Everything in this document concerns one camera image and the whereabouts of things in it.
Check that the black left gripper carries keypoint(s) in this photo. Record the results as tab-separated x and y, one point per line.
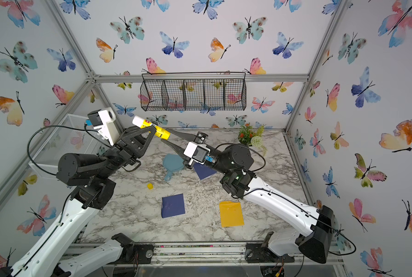
128	149

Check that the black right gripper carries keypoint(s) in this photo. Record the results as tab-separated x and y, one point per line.
197	139

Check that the yellow glue stick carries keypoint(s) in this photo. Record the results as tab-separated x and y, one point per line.
159	132

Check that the yellow envelope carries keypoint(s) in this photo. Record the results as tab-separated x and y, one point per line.
231	214

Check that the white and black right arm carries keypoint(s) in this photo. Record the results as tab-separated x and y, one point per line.
313	227

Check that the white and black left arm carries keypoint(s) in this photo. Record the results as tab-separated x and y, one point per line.
89	175

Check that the dark blue envelope near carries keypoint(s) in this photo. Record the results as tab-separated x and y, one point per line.
173	206

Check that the teal plastic scoop dish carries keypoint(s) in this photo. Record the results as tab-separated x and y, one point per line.
172	163

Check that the artificial flowers in white pot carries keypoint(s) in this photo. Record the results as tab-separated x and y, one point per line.
252	137

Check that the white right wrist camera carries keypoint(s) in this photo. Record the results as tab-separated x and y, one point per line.
199	153

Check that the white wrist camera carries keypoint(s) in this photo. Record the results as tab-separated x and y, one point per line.
104	122
199	153

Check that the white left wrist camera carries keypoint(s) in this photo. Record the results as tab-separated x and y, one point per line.
104	122

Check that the black wire wall basket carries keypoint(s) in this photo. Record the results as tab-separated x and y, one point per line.
194	91

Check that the white mesh wall basket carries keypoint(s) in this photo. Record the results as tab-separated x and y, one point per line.
70	137

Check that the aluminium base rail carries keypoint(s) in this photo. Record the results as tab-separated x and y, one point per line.
214	253

